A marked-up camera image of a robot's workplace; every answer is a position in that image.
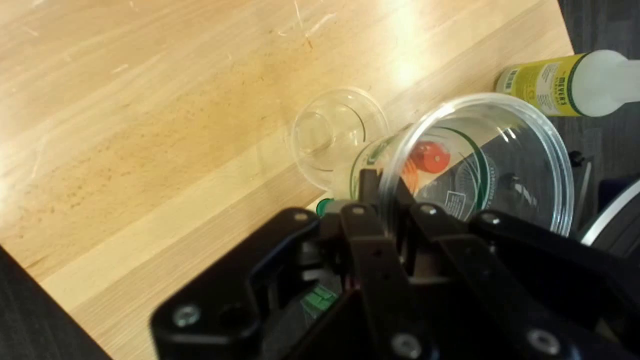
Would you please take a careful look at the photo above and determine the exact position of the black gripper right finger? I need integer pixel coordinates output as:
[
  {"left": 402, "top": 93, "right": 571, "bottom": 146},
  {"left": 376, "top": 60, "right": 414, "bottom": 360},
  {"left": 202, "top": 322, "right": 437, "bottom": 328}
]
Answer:
[{"left": 341, "top": 170, "right": 638, "bottom": 360}]

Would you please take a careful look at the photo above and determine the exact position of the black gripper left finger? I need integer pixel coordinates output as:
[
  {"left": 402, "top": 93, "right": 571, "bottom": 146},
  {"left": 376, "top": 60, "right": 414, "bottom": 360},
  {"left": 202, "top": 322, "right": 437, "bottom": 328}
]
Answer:
[{"left": 151, "top": 207, "right": 365, "bottom": 360}]

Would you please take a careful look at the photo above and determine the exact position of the clear plastic cup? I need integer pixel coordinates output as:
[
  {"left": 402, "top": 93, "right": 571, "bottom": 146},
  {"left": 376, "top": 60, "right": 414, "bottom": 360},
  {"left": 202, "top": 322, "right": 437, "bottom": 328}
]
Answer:
[
  {"left": 291, "top": 88, "right": 389, "bottom": 195},
  {"left": 351, "top": 92, "right": 577, "bottom": 235}
]

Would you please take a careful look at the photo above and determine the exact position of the red toy ball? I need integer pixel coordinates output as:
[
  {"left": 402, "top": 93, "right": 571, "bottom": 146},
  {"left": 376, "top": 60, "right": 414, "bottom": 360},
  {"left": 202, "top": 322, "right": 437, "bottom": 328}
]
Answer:
[{"left": 410, "top": 142, "right": 451, "bottom": 174}]

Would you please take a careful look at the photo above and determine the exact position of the yellow spray bottle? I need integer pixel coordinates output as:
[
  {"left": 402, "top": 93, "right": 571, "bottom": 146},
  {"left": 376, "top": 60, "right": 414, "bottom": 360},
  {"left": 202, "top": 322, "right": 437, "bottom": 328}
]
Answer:
[{"left": 495, "top": 50, "right": 640, "bottom": 118}]

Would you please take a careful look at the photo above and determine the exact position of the green toy ring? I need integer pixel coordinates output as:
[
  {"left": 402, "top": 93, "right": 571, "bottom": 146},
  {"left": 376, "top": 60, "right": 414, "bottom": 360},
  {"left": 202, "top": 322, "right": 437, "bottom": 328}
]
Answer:
[{"left": 315, "top": 195, "right": 349, "bottom": 219}]

